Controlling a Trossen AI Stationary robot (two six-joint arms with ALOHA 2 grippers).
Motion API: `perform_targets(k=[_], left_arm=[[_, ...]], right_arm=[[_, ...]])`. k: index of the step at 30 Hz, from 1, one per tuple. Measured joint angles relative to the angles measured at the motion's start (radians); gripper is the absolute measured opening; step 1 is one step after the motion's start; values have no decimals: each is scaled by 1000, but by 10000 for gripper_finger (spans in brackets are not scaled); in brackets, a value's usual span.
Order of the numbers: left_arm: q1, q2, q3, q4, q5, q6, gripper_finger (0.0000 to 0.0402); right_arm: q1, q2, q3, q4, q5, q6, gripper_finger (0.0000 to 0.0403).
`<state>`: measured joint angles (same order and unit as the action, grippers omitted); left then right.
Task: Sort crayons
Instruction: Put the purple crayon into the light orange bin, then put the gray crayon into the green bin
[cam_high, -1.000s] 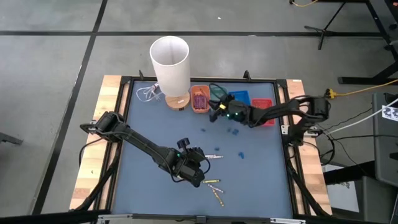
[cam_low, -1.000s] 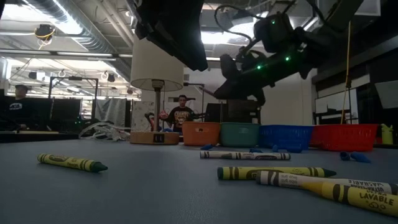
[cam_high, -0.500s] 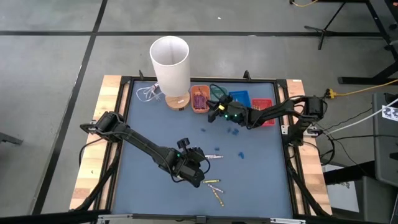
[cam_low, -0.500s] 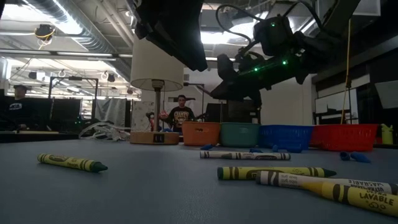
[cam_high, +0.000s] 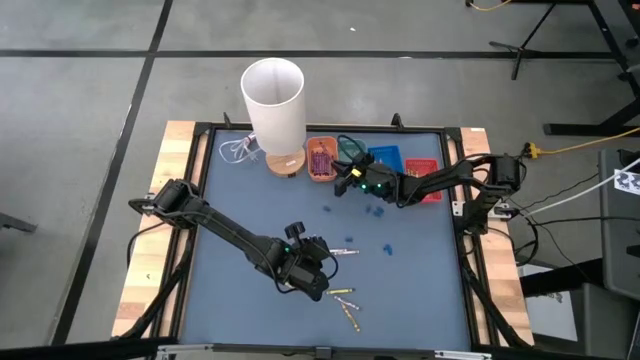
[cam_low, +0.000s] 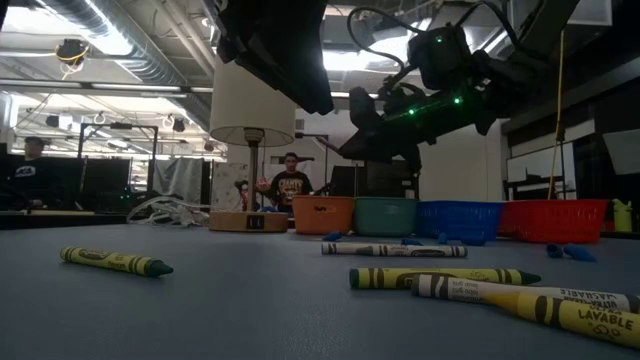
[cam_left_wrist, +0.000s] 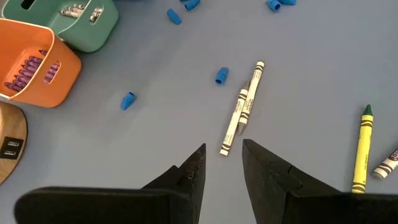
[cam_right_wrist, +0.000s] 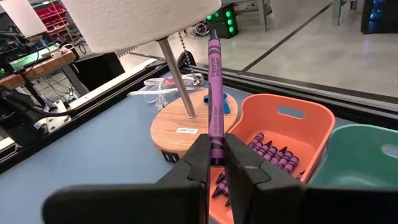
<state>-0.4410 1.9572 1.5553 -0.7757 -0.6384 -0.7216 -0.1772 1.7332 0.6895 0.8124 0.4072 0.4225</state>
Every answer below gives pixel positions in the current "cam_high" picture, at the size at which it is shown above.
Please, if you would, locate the black table frame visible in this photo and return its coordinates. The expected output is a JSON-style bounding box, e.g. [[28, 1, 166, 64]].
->
[[117, 112, 532, 351]]

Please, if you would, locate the black tripod stand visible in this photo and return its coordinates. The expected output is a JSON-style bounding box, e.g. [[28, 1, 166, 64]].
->
[[488, 3, 557, 81]]

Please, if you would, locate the grey cabinet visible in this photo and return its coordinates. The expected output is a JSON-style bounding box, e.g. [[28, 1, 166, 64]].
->
[[598, 148, 640, 301]]

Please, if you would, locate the yellow extension cable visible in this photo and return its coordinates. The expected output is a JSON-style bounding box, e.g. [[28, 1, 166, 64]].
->
[[538, 125, 640, 156]]

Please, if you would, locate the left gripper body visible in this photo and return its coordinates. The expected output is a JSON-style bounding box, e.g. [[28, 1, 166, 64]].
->
[[277, 222, 326, 281]]

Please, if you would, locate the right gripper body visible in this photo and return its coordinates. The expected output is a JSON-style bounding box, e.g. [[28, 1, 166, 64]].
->
[[349, 162, 401, 204]]

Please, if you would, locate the teal plastic bin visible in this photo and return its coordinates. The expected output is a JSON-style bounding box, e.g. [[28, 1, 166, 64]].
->
[[337, 135, 369, 165]]

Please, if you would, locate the yellow floor cable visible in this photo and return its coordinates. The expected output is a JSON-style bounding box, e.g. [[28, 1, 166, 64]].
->
[[467, 0, 514, 12]]

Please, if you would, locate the red plastic basket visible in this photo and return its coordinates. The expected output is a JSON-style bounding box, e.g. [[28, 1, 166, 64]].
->
[[403, 158, 444, 204]]

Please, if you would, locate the clear lamp cord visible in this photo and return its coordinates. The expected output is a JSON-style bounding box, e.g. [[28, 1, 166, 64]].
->
[[219, 132, 264, 165]]

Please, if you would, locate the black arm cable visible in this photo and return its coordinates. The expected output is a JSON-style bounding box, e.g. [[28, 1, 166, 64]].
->
[[125, 219, 171, 264]]

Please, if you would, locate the silver bracket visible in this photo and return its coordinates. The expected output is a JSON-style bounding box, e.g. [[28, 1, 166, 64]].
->
[[155, 342, 215, 359], [433, 349, 494, 360]]

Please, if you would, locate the white cable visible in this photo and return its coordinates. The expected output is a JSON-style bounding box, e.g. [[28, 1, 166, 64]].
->
[[532, 158, 640, 215]]

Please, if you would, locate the black desk frame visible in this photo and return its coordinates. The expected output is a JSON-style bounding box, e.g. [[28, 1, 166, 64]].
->
[[543, 0, 640, 137]]

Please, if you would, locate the white shade table lamp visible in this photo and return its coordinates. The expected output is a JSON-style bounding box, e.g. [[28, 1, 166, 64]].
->
[[239, 57, 307, 179]]

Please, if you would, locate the grey box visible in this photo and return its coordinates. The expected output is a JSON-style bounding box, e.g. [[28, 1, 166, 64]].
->
[[569, 282, 640, 360]]

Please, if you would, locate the white box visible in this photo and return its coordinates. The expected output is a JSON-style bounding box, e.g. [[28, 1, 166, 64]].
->
[[519, 264, 579, 342]]

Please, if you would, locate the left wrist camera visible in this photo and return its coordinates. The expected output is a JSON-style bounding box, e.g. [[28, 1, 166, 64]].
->
[[294, 275, 332, 303]]

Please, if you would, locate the white marker tag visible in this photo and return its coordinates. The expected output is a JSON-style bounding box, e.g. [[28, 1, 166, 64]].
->
[[612, 168, 640, 196]]

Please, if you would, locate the blue-grey table mat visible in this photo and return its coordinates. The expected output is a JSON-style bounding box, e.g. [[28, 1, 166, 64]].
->
[[180, 130, 474, 351]]

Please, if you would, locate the black floor beam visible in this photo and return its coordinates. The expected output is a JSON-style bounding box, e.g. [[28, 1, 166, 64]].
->
[[519, 257, 606, 299]]

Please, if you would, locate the orange plastic bin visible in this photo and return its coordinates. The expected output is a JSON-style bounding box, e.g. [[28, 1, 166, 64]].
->
[[306, 135, 339, 183]]

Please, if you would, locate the blue plastic basket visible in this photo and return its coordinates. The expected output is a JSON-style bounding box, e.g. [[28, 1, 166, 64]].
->
[[367, 144, 405, 174]]

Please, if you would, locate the black stand foot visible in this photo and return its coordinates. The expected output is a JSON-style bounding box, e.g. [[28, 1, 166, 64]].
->
[[0, 212, 39, 235]]

